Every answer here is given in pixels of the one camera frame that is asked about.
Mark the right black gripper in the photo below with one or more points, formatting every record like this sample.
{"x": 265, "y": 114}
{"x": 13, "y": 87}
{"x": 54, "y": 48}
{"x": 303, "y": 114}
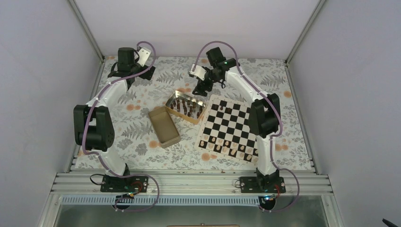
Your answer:
{"x": 202, "y": 91}

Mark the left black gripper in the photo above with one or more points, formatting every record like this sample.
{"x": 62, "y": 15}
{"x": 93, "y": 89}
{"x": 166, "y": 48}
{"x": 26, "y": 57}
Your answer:
{"x": 149, "y": 75}

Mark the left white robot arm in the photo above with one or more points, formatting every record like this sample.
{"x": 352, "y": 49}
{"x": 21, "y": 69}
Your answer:
{"x": 93, "y": 126}

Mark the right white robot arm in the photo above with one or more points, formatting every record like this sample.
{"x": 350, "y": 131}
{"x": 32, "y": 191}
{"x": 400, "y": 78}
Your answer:
{"x": 264, "y": 120}

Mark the gold tin with dark pieces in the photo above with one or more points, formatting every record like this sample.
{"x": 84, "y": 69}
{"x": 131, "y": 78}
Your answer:
{"x": 186, "y": 107}

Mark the wooden chessboard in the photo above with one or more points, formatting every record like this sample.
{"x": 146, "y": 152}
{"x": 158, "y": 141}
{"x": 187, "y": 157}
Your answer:
{"x": 224, "y": 131}

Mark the empty gold tin lid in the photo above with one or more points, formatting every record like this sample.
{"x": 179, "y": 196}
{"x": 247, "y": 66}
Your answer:
{"x": 164, "y": 127}

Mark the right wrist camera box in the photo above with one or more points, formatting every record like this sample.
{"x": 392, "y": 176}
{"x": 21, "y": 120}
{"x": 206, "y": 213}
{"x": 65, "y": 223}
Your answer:
{"x": 199, "y": 72}

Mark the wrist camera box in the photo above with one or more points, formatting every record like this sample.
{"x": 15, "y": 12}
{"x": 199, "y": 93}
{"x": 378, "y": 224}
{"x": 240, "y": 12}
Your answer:
{"x": 143, "y": 55}
{"x": 199, "y": 72}

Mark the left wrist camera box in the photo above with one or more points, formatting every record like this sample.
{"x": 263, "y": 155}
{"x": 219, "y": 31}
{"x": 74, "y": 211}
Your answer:
{"x": 143, "y": 55}

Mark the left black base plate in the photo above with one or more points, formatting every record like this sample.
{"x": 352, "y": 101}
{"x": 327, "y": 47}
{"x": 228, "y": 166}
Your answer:
{"x": 124, "y": 185}

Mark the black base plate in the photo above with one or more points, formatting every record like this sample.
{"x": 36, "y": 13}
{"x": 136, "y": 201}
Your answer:
{"x": 250, "y": 184}
{"x": 124, "y": 185}

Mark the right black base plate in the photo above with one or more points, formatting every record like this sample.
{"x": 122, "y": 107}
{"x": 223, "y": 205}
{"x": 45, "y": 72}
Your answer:
{"x": 250, "y": 184}

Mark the aluminium rail frame front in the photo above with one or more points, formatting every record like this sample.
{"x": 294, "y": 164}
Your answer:
{"x": 195, "y": 183}

